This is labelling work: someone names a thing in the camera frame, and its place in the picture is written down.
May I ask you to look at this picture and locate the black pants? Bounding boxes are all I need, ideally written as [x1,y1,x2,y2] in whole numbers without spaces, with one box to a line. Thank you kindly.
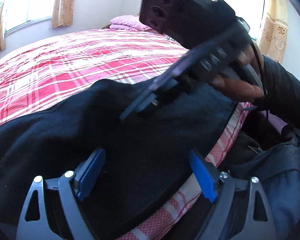
[0,80,237,239]

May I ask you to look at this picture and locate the person right hand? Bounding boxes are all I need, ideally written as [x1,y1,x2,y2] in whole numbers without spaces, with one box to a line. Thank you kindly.
[209,42,264,103]

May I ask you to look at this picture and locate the right beige curtain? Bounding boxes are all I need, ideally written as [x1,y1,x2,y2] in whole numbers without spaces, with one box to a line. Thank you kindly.
[52,0,74,29]

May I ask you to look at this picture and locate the far window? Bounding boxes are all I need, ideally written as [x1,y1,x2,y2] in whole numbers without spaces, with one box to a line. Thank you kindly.
[4,0,55,32]

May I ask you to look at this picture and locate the dark blue jacket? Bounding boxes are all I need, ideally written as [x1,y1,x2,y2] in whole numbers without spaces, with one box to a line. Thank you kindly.
[214,114,300,240]

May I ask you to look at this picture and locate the pink folded blanket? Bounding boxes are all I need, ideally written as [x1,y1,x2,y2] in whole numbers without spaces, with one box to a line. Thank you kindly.
[109,15,154,31]

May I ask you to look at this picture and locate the striped pillow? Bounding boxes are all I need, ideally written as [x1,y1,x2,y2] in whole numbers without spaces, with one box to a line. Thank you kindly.
[166,36,176,42]

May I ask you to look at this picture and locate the right forearm dark sleeve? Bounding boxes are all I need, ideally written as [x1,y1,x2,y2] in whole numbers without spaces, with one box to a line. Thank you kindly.
[254,56,300,129]

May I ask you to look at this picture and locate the yellow side curtain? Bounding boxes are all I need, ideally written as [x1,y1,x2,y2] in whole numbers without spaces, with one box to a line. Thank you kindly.
[257,0,288,63]

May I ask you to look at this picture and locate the red plaid bed cover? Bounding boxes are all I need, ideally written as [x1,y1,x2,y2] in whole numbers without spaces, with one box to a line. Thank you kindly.
[0,30,250,239]

